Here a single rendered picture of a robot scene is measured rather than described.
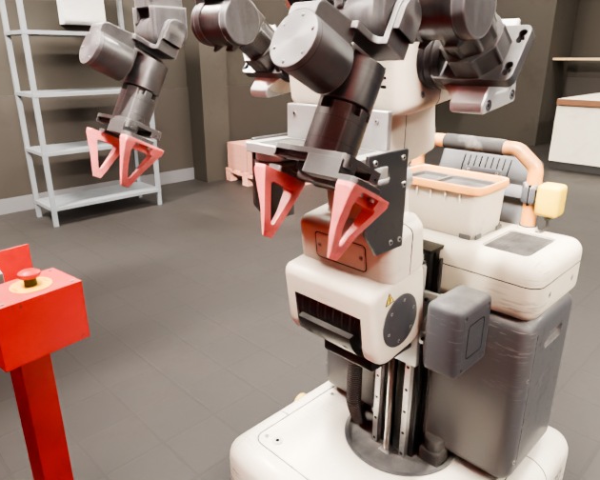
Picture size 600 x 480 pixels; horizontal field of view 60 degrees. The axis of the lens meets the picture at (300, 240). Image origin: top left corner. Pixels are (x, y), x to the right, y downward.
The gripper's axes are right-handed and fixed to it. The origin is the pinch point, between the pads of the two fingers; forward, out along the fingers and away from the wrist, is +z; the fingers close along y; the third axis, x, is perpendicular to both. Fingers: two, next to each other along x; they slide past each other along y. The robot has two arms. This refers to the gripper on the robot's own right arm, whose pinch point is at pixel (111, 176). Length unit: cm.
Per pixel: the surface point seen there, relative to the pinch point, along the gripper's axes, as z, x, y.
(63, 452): 59, 20, -19
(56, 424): 53, 16, -19
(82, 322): 28.4, 10.5, -13.1
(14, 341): 32.5, -1.2, -11.4
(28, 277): 22.0, -0.8, -15.7
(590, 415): 25, 171, 45
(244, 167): -51, 281, -309
